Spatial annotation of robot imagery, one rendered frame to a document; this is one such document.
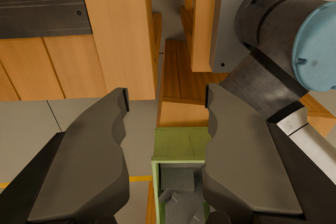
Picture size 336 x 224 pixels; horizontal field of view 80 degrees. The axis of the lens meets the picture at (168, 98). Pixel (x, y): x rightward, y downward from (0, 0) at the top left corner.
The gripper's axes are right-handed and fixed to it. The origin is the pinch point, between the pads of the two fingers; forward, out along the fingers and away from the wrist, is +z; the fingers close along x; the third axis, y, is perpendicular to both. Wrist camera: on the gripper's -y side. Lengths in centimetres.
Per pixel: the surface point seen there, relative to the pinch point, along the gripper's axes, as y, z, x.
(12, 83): 19, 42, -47
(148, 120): 105, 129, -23
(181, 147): 46, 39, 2
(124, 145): 133, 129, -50
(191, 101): 35, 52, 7
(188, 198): 72, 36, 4
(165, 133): 46, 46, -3
